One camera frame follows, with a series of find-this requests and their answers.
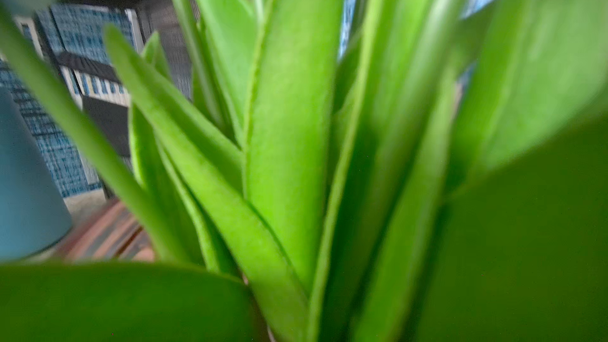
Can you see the blue cylindrical vase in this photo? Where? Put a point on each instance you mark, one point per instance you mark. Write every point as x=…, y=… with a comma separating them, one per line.
x=34, y=216

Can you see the black wire mesh shelf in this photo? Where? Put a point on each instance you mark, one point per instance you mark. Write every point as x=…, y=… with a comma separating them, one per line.
x=74, y=30

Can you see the pink ribbed glass vase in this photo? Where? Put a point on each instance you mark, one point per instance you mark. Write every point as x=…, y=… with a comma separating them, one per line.
x=111, y=233

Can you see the white tulip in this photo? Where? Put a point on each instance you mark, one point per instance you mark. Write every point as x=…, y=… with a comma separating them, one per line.
x=208, y=163

